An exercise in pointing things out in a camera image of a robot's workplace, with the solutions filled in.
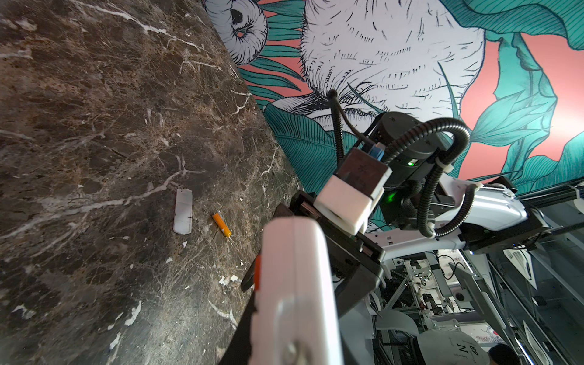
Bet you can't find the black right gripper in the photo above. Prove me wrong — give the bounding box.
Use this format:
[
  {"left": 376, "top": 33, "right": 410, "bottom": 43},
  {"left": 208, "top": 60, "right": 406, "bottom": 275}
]
[{"left": 217, "top": 190, "right": 386, "bottom": 365}]

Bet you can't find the orange battery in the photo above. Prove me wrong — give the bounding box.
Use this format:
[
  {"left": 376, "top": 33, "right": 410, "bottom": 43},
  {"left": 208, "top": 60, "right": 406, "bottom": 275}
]
[{"left": 211, "top": 212, "right": 232, "bottom": 238}]

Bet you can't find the white battery cover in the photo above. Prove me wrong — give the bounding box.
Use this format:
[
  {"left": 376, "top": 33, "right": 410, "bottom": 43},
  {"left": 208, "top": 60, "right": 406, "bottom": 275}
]
[{"left": 173, "top": 189, "right": 193, "bottom": 235}]

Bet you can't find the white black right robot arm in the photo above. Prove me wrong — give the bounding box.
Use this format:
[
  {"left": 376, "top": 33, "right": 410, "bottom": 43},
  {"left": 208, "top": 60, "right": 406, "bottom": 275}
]
[{"left": 276, "top": 112, "right": 546, "bottom": 315}]

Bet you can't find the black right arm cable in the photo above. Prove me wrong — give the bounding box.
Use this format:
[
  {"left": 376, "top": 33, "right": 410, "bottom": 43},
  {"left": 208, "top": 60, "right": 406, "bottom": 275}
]
[{"left": 327, "top": 89, "right": 478, "bottom": 239}]

